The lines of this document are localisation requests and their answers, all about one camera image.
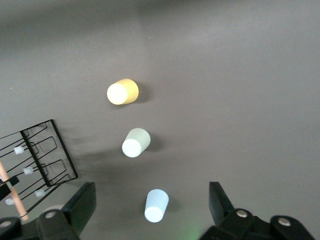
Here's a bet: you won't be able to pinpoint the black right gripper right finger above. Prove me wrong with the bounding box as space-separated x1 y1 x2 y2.
198 181 316 240

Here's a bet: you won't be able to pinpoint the yellow plastic cup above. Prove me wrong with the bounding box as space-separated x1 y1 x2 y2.
106 78 140 106

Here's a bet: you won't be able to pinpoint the black wire cup rack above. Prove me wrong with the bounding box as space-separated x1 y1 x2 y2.
0 119 79 221

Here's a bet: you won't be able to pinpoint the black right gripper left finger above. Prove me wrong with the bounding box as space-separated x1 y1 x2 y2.
0 181 97 240

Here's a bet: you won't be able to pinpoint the light blue plastic cup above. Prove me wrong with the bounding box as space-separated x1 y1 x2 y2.
144 189 170 224

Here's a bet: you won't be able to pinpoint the pale green plastic cup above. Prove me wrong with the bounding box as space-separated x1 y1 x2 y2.
121 127 152 158

